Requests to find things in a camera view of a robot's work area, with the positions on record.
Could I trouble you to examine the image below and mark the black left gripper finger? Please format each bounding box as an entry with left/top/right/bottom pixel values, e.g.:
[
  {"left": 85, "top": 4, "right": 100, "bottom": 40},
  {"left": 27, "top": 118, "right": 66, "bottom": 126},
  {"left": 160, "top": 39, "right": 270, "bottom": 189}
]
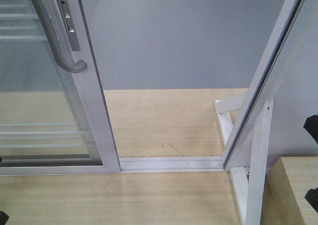
[{"left": 0, "top": 211, "right": 9, "bottom": 225}]

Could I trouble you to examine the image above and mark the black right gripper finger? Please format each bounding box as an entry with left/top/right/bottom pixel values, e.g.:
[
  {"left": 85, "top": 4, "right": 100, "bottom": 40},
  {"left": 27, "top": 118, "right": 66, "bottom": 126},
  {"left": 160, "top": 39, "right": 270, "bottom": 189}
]
[
  {"left": 304, "top": 115, "right": 318, "bottom": 143},
  {"left": 305, "top": 188, "right": 318, "bottom": 210}
]

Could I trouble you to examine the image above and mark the white sliding glass door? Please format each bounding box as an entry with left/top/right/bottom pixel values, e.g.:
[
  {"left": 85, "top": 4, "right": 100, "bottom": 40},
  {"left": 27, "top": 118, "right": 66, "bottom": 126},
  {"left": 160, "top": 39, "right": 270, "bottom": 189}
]
[{"left": 0, "top": 0, "right": 120, "bottom": 176}]

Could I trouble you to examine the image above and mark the aluminium floor door track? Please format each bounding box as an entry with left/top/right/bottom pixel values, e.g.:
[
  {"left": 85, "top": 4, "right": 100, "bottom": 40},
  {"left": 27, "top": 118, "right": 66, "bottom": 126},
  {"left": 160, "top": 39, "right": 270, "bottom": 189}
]
[{"left": 119, "top": 156, "right": 224, "bottom": 173}]

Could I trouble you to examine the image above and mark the silver door lock plate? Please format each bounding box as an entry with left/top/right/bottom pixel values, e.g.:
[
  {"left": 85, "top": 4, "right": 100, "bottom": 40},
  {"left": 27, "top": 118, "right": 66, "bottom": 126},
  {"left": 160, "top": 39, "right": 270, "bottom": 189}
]
[{"left": 56, "top": 0, "right": 80, "bottom": 52}]

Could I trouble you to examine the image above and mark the light wooden box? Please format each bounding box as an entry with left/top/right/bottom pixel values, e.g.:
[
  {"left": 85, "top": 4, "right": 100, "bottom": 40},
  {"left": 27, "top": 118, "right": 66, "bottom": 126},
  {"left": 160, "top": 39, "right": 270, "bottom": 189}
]
[{"left": 261, "top": 156, "right": 318, "bottom": 225}]

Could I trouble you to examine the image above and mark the white triangular support brace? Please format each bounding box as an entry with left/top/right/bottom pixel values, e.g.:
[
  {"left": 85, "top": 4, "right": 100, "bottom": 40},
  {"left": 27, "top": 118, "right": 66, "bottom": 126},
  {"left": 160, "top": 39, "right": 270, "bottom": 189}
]
[{"left": 215, "top": 94, "right": 274, "bottom": 225}]

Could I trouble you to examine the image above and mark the wooden platform board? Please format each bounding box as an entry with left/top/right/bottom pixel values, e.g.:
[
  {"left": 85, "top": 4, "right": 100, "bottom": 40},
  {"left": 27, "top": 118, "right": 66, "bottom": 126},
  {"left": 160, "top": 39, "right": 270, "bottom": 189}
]
[{"left": 0, "top": 88, "right": 241, "bottom": 225}]

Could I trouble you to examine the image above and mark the white door jamb frame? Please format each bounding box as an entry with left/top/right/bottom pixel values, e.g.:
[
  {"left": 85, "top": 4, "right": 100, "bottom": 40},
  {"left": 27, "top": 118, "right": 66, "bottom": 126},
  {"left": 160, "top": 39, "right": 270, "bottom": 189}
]
[{"left": 222, "top": 0, "right": 305, "bottom": 170}]

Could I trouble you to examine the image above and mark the grey curved door handle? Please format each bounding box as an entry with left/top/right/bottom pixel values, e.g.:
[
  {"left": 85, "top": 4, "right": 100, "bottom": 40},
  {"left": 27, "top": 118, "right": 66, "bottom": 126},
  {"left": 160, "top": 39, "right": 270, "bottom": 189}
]
[{"left": 31, "top": 0, "right": 87, "bottom": 74}]

